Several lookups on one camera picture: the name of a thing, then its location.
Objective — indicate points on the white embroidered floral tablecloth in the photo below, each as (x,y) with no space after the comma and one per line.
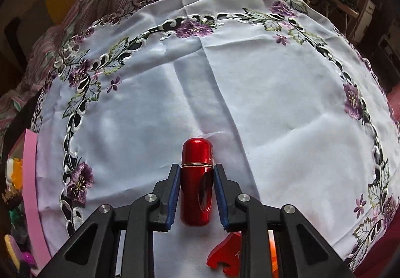
(281,109)

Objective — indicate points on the magenta plastic disc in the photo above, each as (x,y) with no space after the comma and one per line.
(27,258)

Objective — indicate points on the orange plastic piece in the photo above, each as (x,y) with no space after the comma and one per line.
(17,173)

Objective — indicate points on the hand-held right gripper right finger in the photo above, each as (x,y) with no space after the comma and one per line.
(220,195)

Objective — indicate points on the orange plastic block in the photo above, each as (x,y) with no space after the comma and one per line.
(272,256)

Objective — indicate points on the red cloth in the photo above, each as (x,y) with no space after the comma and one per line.
(384,260)

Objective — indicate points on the red flat plastic piece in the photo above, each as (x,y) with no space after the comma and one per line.
(225,253)

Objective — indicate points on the brown flower-shaped piece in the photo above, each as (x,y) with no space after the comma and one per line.
(12,196)

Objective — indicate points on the pink-edged white box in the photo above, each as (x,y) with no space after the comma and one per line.
(29,171)

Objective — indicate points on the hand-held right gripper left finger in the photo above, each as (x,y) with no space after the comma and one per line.
(173,195)

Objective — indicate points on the red metallic capsule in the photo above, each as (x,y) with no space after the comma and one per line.
(197,153)

